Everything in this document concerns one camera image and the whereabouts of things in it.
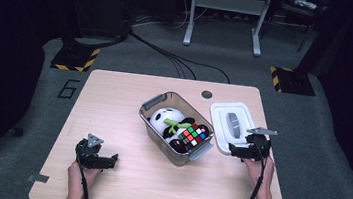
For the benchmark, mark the person's left hand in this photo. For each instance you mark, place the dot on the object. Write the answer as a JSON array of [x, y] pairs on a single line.
[[75, 178]]

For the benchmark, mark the colourful puzzle cube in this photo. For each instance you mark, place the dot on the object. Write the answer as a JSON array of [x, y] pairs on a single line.
[[193, 135]]

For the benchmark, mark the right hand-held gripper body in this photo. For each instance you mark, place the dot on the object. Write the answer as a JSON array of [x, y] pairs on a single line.
[[258, 145]]

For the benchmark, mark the translucent brown storage box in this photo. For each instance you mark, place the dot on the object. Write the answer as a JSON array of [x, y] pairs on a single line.
[[159, 144]]

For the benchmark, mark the dark chair with cloth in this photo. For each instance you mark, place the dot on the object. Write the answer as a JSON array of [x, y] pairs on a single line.
[[301, 6]]

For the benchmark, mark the grey metal stand frame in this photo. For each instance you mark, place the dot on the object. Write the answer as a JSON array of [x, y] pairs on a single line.
[[229, 3]]

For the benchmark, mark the person's right hand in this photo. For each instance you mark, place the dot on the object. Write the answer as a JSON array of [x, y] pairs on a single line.
[[258, 174]]

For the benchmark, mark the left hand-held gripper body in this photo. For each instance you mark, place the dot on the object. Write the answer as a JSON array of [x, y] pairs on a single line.
[[87, 155]]

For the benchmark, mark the panda plush toy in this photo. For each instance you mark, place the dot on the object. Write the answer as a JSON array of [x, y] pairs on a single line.
[[165, 120]]

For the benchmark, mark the grey tape strip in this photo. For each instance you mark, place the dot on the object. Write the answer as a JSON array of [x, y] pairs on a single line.
[[38, 178]]

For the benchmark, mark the black cabinet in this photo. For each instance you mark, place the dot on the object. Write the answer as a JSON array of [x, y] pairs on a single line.
[[95, 3]]

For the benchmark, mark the dark round table grommet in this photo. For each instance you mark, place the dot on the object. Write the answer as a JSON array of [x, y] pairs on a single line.
[[206, 94]]

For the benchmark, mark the black yellow striped base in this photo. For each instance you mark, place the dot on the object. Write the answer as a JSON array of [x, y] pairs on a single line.
[[294, 82], [75, 58]]

